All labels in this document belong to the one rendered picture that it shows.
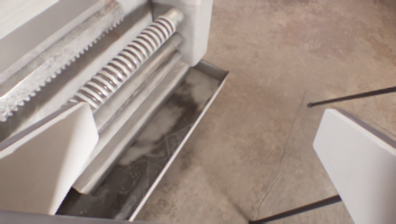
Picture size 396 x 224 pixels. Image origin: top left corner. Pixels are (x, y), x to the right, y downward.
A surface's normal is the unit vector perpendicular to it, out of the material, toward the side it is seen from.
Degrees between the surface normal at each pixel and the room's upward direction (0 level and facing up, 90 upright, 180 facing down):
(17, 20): 36
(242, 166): 0
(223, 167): 0
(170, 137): 0
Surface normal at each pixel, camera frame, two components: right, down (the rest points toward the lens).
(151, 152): 0.06, -0.47
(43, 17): 0.86, 0.47
